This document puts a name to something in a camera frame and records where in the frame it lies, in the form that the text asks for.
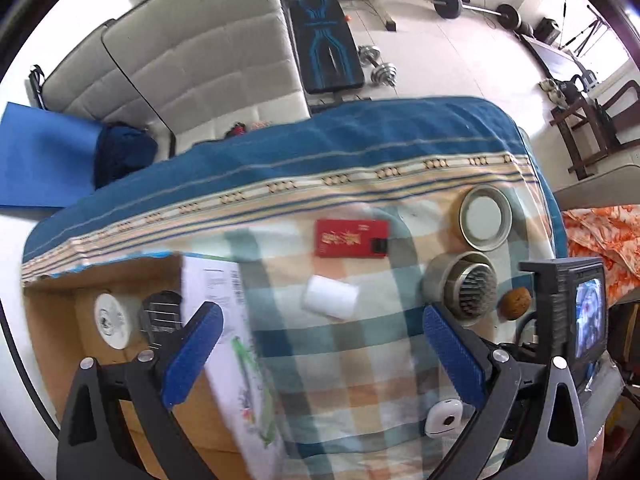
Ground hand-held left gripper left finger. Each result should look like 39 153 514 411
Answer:
56 301 224 480

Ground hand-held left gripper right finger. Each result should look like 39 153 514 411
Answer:
422 304 591 480

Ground brown walnut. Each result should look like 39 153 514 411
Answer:
500 287 531 321

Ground small white plastic device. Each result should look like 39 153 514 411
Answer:
425 398 463 438

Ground round metal tin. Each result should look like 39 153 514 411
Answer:
422 250 498 322

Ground white round vent cover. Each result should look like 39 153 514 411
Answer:
94 292 143 350

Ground orange patterned cloth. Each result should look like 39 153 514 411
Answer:
562 205 640 306

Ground blue plaid blanket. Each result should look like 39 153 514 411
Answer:
20 96 568 480

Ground round metal tin lid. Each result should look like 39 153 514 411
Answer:
459 185 513 252

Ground white cylindrical container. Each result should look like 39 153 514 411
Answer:
301 276 360 322

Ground cardboard box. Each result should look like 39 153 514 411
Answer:
22 252 290 480

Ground red flat box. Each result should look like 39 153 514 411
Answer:
314 219 391 259

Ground dark wooden chair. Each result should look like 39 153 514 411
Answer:
550 80 640 181

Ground dark blue bag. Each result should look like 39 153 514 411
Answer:
94 125 158 188

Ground blue exercise mat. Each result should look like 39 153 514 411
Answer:
0 102 108 211

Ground leaning white board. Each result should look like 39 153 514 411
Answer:
522 35 581 78

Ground grey padded sofa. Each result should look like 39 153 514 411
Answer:
42 0 308 156

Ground chrome dumbbell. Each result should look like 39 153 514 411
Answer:
357 44 399 87

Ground black barbell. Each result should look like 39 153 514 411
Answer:
432 0 523 31

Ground black and blue weight bench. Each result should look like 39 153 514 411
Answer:
287 0 365 97

